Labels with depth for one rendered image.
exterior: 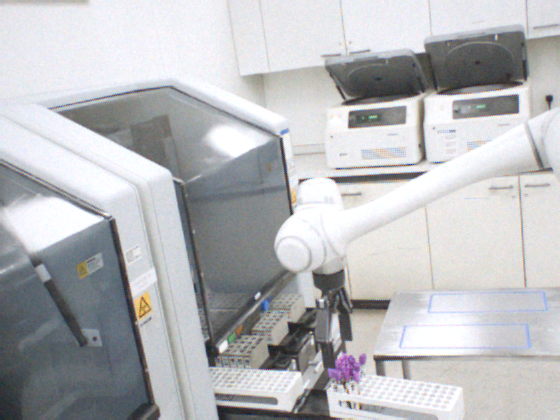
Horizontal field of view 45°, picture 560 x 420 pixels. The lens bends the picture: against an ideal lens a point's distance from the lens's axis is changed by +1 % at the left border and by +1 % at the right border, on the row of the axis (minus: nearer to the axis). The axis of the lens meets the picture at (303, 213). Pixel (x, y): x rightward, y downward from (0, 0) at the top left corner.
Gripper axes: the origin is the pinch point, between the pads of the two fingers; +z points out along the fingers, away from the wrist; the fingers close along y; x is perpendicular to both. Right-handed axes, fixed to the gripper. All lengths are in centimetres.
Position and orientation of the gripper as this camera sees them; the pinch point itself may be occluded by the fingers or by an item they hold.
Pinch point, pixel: (338, 349)
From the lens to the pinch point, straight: 161.3
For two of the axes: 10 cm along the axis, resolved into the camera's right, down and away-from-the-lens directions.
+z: 1.3, 9.6, 2.6
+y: 3.4, -2.9, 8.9
